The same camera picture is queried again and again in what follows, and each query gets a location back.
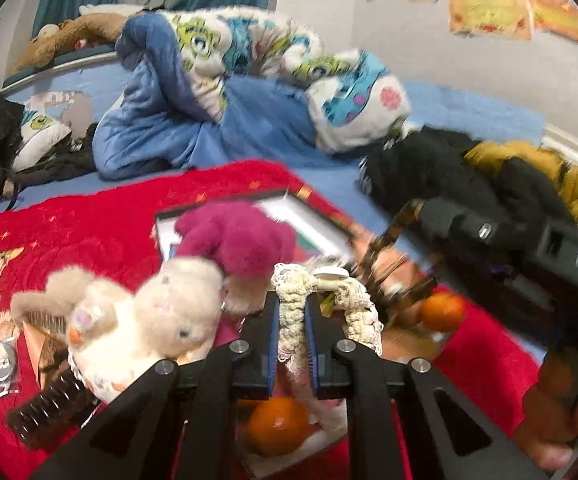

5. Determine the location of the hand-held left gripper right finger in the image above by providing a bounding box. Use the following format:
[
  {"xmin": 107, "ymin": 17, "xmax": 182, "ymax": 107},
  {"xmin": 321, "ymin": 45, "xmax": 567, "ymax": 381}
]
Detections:
[{"xmin": 305, "ymin": 293, "xmax": 550, "ymax": 480}]

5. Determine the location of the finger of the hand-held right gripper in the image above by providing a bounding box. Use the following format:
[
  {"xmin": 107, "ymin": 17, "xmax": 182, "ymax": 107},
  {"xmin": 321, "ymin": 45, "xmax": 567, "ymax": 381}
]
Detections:
[
  {"xmin": 438, "ymin": 259, "xmax": 550, "ymax": 342},
  {"xmin": 408, "ymin": 197, "xmax": 546, "ymax": 262}
]

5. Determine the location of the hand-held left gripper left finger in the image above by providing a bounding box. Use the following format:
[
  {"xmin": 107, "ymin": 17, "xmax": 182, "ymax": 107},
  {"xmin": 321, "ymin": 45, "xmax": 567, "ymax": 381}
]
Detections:
[{"xmin": 29, "ymin": 291, "xmax": 282, "ymax": 480}]

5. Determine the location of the cream crocheted scrunchie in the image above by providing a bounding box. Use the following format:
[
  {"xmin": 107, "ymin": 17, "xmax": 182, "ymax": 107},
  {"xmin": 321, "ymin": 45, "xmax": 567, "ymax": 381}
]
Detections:
[{"xmin": 270, "ymin": 261, "xmax": 384, "ymax": 378}]

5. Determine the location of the tortoiseshell hair claw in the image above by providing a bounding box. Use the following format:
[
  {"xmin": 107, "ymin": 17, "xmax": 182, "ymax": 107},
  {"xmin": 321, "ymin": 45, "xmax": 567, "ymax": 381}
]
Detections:
[{"xmin": 359, "ymin": 199, "xmax": 440, "ymax": 312}]

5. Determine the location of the white rabbit plush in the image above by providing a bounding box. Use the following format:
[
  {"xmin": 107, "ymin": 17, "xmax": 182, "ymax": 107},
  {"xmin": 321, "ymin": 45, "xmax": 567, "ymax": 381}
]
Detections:
[{"xmin": 64, "ymin": 257, "xmax": 227, "ymax": 403}]

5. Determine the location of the person's right hand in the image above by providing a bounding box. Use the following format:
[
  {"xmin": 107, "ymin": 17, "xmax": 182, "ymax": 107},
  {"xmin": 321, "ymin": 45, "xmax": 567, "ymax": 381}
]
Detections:
[{"xmin": 513, "ymin": 354, "xmax": 578, "ymax": 472}]

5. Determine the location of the mandarin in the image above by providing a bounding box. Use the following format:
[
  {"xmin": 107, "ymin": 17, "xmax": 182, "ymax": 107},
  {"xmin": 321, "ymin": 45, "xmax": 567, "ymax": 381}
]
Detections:
[
  {"xmin": 245, "ymin": 396, "xmax": 314, "ymax": 457},
  {"xmin": 420, "ymin": 292, "xmax": 468, "ymax": 334}
]

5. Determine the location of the mustard yellow jacket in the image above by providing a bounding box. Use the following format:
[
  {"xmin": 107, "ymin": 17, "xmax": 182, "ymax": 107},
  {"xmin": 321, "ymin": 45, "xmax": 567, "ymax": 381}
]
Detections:
[{"xmin": 464, "ymin": 140, "xmax": 578, "ymax": 222}]

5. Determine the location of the black jacket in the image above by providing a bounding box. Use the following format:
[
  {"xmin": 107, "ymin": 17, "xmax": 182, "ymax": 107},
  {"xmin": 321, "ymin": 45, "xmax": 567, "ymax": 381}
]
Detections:
[{"xmin": 359, "ymin": 127, "xmax": 578, "ymax": 242}]

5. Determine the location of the magenta plush toy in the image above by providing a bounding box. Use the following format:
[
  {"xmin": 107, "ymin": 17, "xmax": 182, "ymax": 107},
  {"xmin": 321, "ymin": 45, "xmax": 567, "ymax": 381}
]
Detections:
[{"xmin": 174, "ymin": 200, "xmax": 298, "ymax": 317}]

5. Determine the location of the blue bed sheet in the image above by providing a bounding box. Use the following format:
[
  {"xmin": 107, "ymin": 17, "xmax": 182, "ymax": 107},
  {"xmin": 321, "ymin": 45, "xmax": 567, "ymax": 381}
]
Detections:
[{"xmin": 0, "ymin": 45, "xmax": 550, "ymax": 233}]

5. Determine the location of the red printed blanket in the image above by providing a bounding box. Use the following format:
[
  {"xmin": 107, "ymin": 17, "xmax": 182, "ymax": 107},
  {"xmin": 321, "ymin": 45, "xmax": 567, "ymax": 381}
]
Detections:
[{"xmin": 0, "ymin": 160, "xmax": 544, "ymax": 480}]

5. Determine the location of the black hair comb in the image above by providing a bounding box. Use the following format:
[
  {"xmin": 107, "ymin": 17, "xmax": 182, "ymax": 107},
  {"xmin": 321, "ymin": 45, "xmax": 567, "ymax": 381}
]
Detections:
[{"xmin": 6, "ymin": 374, "xmax": 102, "ymax": 452}]

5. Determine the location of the rose gold pyramid packet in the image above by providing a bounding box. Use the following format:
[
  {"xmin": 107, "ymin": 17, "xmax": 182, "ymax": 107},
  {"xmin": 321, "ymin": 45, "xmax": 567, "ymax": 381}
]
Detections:
[{"xmin": 23, "ymin": 320, "xmax": 72, "ymax": 391}]

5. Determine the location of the blue cartoon duvet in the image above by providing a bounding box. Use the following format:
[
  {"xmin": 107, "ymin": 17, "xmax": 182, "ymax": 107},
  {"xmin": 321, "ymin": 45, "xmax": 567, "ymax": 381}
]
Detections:
[{"xmin": 91, "ymin": 5, "xmax": 414, "ymax": 182}]

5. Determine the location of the small plastic bag with metal parts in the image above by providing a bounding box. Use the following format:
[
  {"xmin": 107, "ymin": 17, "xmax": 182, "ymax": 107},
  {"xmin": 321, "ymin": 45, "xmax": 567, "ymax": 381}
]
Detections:
[{"xmin": 0, "ymin": 337, "xmax": 24, "ymax": 404}]

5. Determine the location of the dark garment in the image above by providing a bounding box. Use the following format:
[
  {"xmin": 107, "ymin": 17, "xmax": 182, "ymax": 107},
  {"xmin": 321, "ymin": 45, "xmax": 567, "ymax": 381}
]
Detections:
[{"xmin": 14, "ymin": 125, "xmax": 100, "ymax": 189}]

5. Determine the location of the cartoon printed pillow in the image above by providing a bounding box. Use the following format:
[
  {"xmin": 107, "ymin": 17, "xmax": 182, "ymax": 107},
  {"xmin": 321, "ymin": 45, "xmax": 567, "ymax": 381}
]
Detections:
[{"xmin": 11, "ymin": 92, "xmax": 78, "ymax": 171}]

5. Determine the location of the brown teddy bear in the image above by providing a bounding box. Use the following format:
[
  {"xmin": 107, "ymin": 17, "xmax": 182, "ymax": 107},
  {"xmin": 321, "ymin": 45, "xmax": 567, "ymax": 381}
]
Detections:
[{"xmin": 11, "ymin": 12, "xmax": 130, "ymax": 74}]

